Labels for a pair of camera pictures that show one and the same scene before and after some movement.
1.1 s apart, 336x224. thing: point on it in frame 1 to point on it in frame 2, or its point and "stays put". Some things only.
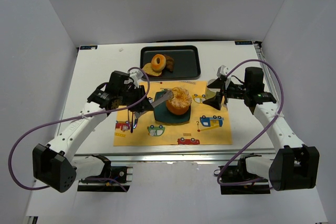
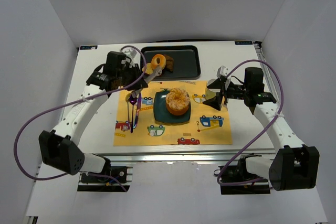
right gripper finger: [215, 100] stays put
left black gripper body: [142, 98] to [137, 81]
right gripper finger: [218, 83] stays put
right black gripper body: [224, 93] stays put
